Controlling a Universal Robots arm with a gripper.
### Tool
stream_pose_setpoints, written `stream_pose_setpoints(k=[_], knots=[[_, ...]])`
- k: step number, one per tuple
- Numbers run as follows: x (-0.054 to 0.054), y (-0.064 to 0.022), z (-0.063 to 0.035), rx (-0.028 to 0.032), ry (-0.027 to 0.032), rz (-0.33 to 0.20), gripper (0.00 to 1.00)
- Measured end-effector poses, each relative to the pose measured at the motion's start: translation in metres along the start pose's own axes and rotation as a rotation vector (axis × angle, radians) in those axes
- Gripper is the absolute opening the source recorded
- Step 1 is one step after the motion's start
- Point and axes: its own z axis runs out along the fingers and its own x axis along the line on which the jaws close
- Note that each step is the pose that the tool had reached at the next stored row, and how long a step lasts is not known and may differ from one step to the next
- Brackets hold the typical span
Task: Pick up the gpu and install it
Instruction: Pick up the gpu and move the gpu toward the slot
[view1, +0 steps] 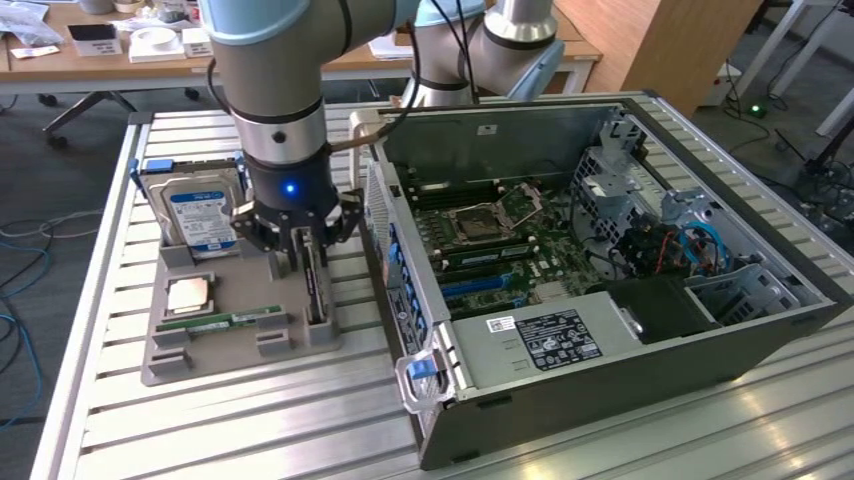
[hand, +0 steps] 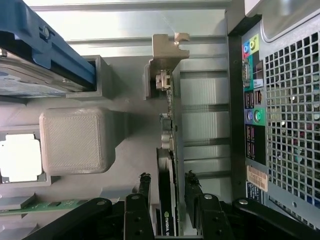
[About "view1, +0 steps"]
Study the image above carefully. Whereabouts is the white box red button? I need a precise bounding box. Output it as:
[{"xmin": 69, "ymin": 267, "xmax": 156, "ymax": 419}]
[{"xmin": 711, "ymin": 62, "xmax": 745, "ymax": 109}]

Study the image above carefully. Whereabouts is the open black PC case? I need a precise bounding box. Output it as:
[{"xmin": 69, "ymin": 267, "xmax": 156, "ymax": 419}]
[{"xmin": 346, "ymin": 89, "xmax": 854, "ymax": 471}]

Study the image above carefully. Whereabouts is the open metal socket cover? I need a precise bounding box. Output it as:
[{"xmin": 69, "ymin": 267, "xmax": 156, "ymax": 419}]
[{"xmin": 492, "ymin": 182, "xmax": 543, "ymax": 231}]

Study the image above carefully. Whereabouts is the grey power supply unit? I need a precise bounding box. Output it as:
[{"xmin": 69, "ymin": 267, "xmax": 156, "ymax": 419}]
[{"xmin": 449, "ymin": 292, "xmax": 647, "ymax": 392}]

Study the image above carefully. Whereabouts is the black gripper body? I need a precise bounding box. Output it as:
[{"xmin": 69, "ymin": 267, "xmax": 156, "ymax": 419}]
[{"xmin": 242, "ymin": 149, "xmax": 341, "ymax": 236}]

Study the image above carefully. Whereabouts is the hard disk with blue carrier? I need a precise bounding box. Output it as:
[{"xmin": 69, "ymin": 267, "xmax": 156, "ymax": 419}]
[{"xmin": 129, "ymin": 156, "xmax": 249, "ymax": 260}]

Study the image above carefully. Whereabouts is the small white box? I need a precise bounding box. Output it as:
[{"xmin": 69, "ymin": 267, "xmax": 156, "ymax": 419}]
[{"xmin": 180, "ymin": 26, "xmax": 213, "ymax": 60}]

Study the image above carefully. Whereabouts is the blue expansion slot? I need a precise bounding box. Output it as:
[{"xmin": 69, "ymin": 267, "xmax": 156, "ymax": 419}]
[{"xmin": 438, "ymin": 272, "xmax": 508, "ymax": 301}]

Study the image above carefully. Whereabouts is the graphics card with metal bracket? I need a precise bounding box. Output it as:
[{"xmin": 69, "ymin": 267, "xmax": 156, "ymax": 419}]
[{"xmin": 293, "ymin": 227, "xmax": 333, "ymax": 326}]

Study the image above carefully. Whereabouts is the white flat box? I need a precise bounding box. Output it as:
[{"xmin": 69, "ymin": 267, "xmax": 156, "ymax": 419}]
[{"xmin": 126, "ymin": 43, "xmax": 188, "ymax": 65}]

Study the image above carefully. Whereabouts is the clear plastic bag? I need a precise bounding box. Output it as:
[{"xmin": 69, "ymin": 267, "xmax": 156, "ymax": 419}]
[{"xmin": 0, "ymin": 2, "xmax": 66, "ymax": 47}]

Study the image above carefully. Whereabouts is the black chair base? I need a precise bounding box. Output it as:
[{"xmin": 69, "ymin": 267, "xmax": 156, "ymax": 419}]
[{"xmin": 39, "ymin": 89, "xmax": 138, "ymax": 149}]

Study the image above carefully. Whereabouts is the silver disk bay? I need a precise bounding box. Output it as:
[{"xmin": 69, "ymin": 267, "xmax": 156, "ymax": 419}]
[{"xmin": 683, "ymin": 262, "xmax": 801, "ymax": 326}]

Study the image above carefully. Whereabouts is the grey parts rack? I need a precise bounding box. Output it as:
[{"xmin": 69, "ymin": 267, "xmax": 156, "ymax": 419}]
[{"xmin": 138, "ymin": 234, "xmax": 345, "ymax": 387}]

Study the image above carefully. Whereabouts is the white box black top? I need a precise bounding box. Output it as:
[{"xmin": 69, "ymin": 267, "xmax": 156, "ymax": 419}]
[{"xmin": 68, "ymin": 23, "xmax": 124, "ymax": 58}]

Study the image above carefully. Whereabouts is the CPU with copper lid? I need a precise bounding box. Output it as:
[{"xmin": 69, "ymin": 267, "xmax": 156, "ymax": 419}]
[{"xmin": 164, "ymin": 278, "xmax": 209, "ymax": 315}]

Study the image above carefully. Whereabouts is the white paper stack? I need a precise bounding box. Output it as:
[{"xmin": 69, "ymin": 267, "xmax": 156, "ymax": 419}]
[{"xmin": 364, "ymin": 37, "xmax": 416, "ymax": 62}]

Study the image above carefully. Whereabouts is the blue floor cable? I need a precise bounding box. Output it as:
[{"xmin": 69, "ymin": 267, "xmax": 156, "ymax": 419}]
[{"xmin": 0, "ymin": 239, "xmax": 53, "ymax": 429}]

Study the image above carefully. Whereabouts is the white table frame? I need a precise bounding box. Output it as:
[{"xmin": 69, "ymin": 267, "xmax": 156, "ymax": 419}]
[{"xmin": 725, "ymin": 0, "xmax": 854, "ymax": 136}]

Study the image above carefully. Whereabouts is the wooden desk white frame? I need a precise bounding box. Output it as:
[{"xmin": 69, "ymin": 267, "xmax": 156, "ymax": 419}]
[
  {"xmin": 0, "ymin": 3, "xmax": 232, "ymax": 109},
  {"xmin": 236, "ymin": 29, "xmax": 601, "ymax": 109}
]

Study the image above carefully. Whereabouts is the RAM stick with white label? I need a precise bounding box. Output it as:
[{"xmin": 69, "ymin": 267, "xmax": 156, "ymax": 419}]
[{"xmin": 438, "ymin": 243, "xmax": 535, "ymax": 269}]

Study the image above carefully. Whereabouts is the green motherboard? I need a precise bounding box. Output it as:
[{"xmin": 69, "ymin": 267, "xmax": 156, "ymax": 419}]
[{"xmin": 392, "ymin": 164, "xmax": 615, "ymax": 321}]

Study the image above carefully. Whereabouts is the silver drive cage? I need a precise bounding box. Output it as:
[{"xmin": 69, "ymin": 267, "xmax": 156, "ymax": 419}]
[{"xmin": 569, "ymin": 112, "xmax": 725, "ymax": 281}]

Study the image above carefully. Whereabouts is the CPU socket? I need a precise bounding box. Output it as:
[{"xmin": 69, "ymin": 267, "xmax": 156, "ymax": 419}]
[{"xmin": 449, "ymin": 204, "xmax": 508, "ymax": 246}]

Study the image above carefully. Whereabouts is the blue data wire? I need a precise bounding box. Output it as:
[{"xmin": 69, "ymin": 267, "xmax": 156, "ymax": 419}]
[{"xmin": 679, "ymin": 219, "xmax": 729, "ymax": 276}]

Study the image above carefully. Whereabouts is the white tape roll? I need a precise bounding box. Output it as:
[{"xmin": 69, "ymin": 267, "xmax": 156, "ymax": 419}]
[{"xmin": 130, "ymin": 28, "xmax": 177, "ymax": 51}]

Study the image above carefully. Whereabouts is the green RAM stick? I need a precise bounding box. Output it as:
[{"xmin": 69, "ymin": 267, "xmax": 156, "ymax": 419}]
[{"xmin": 156, "ymin": 305, "xmax": 285, "ymax": 332}]

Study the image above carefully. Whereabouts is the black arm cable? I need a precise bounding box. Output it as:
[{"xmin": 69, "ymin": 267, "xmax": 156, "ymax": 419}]
[{"xmin": 398, "ymin": 0, "xmax": 482, "ymax": 109}]

